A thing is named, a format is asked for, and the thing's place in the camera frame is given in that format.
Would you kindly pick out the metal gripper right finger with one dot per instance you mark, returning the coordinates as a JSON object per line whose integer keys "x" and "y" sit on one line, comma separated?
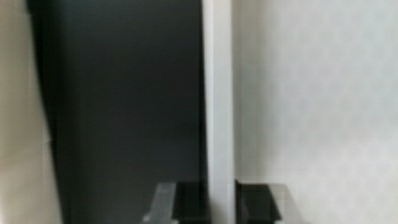
{"x": 265, "y": 204}

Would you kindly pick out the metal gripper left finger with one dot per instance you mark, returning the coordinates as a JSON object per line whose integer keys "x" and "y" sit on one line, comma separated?
{"x": 180, "y": 204}

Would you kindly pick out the white desk top tray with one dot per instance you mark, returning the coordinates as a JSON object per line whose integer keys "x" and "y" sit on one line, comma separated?
{"x": 300, "y": 69}

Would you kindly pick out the white front fence rail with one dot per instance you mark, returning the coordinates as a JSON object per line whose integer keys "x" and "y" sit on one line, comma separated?
{"x": 29, "y": 201}

